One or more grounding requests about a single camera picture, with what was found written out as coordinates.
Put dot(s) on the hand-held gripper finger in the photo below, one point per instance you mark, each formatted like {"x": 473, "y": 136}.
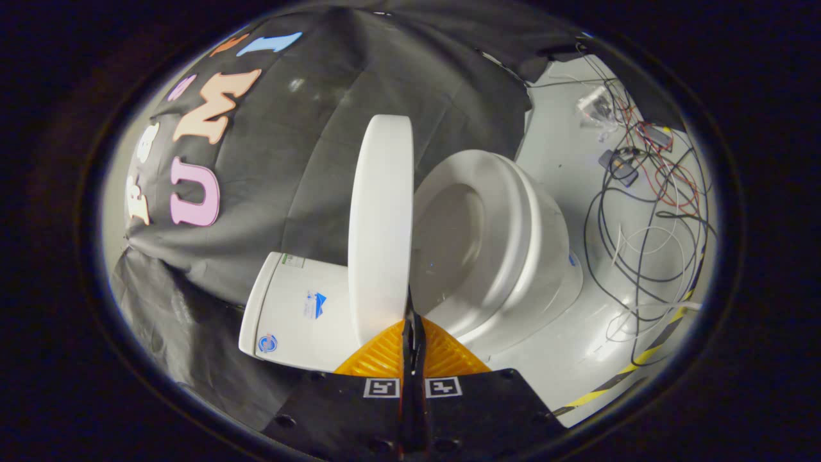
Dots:
{"x": 420, "y": 410}
{"x": 406, "y": 410}

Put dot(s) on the white toilet lid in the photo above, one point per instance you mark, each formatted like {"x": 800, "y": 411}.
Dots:
{"x": 381, "y": 224}

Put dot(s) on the white ceramic toilet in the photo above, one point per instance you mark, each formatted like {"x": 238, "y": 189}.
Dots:
{"x": 301, "y": 308}

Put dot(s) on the black backdrop cloth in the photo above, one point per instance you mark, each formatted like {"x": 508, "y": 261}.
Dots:
{"x": 308, "y": 160}

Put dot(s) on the dark power adapter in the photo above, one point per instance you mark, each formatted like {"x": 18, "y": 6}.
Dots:
{"x": 619, "y": 167}

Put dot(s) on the clear plastic bag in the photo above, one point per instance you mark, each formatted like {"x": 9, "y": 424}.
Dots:
{"x": 593, "y": 106}

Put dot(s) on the small grey electronic module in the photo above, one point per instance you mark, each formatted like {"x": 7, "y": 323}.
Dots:
{"x": 655, "y": 135}

